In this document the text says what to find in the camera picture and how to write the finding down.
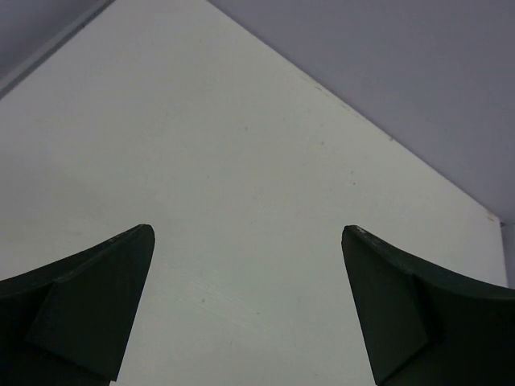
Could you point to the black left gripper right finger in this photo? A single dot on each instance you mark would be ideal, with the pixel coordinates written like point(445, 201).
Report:
point(426, 325)

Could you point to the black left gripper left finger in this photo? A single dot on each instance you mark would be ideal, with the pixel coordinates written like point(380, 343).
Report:
point(69, 322)

